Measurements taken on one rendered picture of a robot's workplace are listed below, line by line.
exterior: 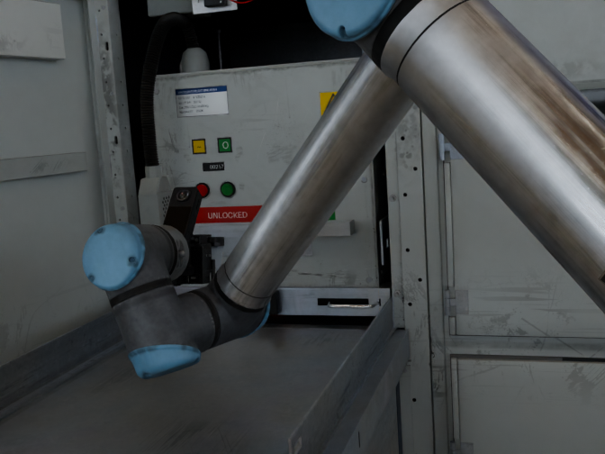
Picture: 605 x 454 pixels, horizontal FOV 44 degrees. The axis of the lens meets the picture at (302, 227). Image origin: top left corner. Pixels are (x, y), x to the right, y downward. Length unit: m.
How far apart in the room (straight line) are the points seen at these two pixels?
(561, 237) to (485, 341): 0.90
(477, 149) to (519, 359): 0.90
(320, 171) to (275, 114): 0.65
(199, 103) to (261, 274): 0.67
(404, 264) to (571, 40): 0.51
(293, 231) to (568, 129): 0.46
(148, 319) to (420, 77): 0.53
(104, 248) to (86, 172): 0.65
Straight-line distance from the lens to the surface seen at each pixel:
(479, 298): 1.48
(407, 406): 1.58
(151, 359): 1.03
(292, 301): 1.61
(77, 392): 1.35
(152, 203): 1.58
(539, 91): 0.65
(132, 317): 1.03
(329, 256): 1.57
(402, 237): 1.49
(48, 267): 1.60
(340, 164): 0.93
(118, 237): 1.03
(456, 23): 0.68
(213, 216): 1.64
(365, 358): 1.27
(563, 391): 1.53
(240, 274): 1.06
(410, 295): 1.51
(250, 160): 1.60
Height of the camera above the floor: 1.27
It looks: 8 degrees down
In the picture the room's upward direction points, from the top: 4 degrees counter-clockwise
